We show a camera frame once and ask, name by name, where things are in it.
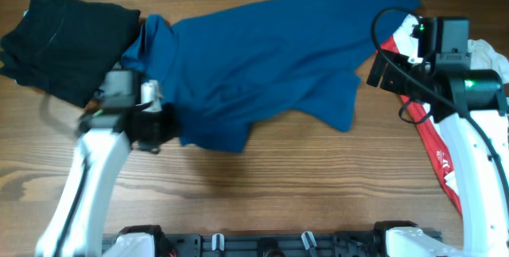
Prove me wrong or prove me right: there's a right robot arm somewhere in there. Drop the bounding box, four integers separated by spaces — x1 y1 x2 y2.
367 14 508 256

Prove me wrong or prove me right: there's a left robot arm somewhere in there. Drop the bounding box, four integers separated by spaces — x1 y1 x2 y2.
35 70 179 256

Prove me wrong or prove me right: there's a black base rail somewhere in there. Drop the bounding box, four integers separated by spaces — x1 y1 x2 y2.
101 220 445 257

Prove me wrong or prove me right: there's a white printed shirt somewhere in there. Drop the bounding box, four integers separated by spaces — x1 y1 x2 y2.
468 39 509 84

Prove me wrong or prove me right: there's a blue polo shirt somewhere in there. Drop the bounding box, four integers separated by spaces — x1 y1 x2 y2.
120 0 421 153

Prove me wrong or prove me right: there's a red shirt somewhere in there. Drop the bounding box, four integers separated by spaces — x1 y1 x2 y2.
382 36 462 214

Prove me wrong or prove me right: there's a black folded garment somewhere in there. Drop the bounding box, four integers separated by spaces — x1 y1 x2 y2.
1 0 141 108

